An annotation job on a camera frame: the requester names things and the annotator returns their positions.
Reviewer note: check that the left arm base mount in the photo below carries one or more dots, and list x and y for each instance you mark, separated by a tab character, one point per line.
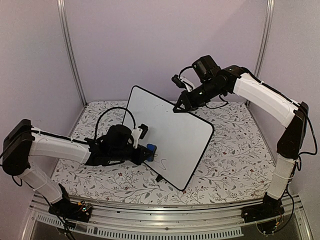
64	208

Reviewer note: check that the aluminium corner post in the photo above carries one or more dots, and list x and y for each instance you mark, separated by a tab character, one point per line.
265	37
61	6

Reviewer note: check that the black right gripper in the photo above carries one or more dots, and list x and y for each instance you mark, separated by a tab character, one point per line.
188	106

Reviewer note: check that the blue whiteboard eraser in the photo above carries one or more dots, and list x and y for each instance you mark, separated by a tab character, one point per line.
152	148

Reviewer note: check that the right aluminium corner post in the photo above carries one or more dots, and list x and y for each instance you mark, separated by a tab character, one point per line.
265	37

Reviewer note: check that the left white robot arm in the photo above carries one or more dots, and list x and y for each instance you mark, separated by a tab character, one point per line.
26	141

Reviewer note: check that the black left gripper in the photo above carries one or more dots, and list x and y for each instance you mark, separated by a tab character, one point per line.
139	159

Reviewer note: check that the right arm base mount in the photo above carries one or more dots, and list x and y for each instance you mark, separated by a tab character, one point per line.
269	208

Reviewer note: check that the small black-framed whiteboard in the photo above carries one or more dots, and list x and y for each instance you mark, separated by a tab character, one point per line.
181	139

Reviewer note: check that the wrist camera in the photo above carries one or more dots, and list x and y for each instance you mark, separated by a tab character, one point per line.
144	129
177	81

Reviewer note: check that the left aluminium corner post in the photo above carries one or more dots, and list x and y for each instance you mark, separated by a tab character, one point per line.
61	6

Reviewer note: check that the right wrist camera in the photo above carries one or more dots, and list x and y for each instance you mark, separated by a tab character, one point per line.
177	81

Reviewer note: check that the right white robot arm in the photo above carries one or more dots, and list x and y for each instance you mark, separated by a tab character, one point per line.
291	115

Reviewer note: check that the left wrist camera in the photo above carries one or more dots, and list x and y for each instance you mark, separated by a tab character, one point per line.
144	129

